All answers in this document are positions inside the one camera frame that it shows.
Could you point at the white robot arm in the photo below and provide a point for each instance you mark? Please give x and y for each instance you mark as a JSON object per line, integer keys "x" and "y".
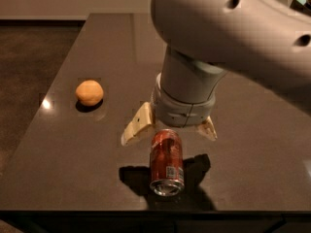
{"x": 259, "y": 39}

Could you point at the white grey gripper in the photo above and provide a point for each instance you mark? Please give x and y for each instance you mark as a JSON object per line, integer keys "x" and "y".
{"x": 183, "y": 110}

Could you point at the red coke can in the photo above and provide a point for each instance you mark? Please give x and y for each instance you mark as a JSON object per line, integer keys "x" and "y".
{"x": 166, "y": 164}

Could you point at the orange fruit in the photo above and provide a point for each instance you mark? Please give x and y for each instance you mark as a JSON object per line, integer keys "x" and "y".
{"x": 89, "y": 93}

